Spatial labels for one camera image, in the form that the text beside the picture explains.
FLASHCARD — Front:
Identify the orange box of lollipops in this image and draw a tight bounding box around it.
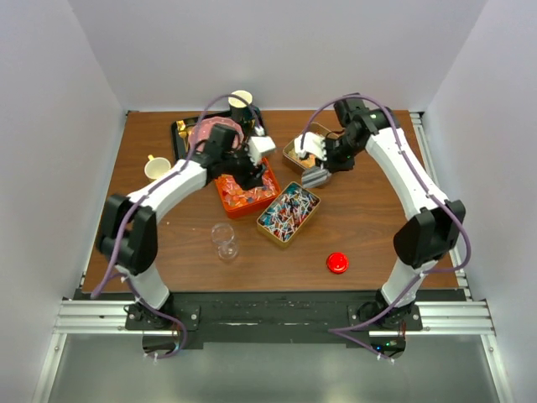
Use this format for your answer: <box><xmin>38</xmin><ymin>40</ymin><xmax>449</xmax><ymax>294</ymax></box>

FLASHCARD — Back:
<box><xmin>215</xmin><ymin>158</ymin><xmax>281</xmax><ymax>219</ymax></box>

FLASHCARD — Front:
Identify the black serving tray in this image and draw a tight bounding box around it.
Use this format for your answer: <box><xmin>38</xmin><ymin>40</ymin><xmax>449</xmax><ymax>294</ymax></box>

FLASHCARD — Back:
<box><xmin>170</xmin><ymin>110</ymin><xmax>256</xmax><ymax>160</ymax></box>

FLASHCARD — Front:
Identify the clear glass jar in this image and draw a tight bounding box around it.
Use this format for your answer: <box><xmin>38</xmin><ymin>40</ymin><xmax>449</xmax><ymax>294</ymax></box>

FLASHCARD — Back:
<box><xmin>211</xmin><ymin>222</ymin><xmax>238</xmax><ymax>260</ymax></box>

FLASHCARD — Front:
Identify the yellow mug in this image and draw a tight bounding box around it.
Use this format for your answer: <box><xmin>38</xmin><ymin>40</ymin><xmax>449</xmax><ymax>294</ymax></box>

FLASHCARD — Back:
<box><xmin>143</xmin><ymin>154</ymin><xmax>171</xmax><ymax>181</ymax></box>

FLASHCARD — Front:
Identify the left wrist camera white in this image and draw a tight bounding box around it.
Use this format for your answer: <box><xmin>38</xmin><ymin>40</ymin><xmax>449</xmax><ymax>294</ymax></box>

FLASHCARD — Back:
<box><xmin>247</xmin><ymin>136</ymin><xmax>276</xmax><ymax>165</ymax></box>

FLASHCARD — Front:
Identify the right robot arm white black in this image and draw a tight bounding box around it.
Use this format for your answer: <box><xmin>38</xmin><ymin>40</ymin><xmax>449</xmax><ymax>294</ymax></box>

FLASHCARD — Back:
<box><xmin>320</xmin><ymin>93</ymin><xmax>469</xmax><ymax>330</ymax></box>

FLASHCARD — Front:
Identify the silver metal scoop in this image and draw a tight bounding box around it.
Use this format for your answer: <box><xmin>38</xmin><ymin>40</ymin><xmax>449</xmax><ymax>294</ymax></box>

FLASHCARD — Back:
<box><xmin>301</xmin><ymin>166</ymin><xmax>331</xmax><ymax>189</ymax></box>

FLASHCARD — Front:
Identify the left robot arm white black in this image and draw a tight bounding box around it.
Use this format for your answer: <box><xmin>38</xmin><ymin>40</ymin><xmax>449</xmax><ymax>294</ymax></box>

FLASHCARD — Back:
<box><xmin>91</xmin><ymin>123</ymin><xmax>276</xmax><ymax>329</ymax></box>

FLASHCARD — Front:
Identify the red jar lid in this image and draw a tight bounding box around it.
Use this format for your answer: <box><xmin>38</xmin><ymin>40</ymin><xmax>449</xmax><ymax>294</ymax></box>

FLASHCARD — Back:
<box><xmin>326</xmin><ymin>252</ymin><xmax>349</xmax><ymax>275</ymax></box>

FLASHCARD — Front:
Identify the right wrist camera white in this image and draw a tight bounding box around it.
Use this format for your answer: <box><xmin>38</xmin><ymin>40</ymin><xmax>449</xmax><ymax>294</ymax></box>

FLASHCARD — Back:
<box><xmin>294</xmin><ymin>132</ymin><xmax>326</xmax><ymax>161</ymax></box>

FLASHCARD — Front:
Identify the dark green mug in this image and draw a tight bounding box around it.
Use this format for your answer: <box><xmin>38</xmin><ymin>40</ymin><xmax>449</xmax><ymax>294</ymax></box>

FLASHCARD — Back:
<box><xmin>227</xmin><ymin>90</ymin><xmax>260</xmax><ymax>126</ymax></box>

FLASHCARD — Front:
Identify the pink polka dot plate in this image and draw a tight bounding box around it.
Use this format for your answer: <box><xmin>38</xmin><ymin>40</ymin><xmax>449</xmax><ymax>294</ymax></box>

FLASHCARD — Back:
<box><xmin>189</xmin><ymin>117</ymin><xmax>244</xmax><ymax>148</ymax></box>

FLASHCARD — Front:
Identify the aluminium frame rail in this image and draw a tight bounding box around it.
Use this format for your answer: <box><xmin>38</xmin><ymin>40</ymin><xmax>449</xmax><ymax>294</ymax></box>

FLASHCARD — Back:
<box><xmin>50</xmin><ymin>293</ymin><xmax>513</xmax><ymax>402</ymax></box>

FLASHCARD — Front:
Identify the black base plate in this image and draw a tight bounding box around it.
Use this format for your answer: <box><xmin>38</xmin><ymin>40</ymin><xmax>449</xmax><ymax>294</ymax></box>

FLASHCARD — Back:
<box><xmin>123</xmin><ymin>290</ymin><xmax>465</xmax><ymax>352</ymax></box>

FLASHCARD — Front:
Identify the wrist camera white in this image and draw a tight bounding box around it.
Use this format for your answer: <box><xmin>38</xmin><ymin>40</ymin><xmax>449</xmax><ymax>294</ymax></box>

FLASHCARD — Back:
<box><xmin>294</xmin><ymin>132</ymin><xmax>326</xmax><ymax>161</ymax></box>
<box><xmin>247</xmin><ymin>136</ymin><xmax>276</xmax><ymax>165</ymax></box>

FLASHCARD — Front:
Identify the right aluminium side rail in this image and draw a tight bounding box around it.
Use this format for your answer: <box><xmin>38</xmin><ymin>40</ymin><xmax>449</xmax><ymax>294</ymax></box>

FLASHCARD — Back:
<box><xmin>408</xmin><ymin>111</ymin><xmax>473</xmax><ymax>301</ymax></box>

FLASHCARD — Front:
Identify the gold tin of candies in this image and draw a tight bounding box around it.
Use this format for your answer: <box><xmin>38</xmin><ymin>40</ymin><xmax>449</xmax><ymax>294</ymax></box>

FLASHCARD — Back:
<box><xmin>256</xmin><ymin>181</ymin><xmax>321</xmax><ymax>249</ymax></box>

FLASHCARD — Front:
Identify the gold fork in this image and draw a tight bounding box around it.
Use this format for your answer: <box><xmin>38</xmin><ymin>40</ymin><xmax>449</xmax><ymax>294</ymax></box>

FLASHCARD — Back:
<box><xmin>175</xmin><ymin>120</ymin><xmax>192</xmax><ymax>149</ymax></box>

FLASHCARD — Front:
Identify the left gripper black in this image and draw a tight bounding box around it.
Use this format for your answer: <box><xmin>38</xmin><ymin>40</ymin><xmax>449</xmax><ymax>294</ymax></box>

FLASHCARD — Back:
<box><xmin>221</xmin><ymin>142</ymin><xmax>266</xmax><ymax>191</ymax></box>

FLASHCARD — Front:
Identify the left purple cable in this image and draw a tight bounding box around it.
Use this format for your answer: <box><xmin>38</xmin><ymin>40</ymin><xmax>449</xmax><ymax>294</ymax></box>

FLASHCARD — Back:
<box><xmin>90</xmin><ymin>94</ymin><xmax>263</xmax><ymax>360</ymax></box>

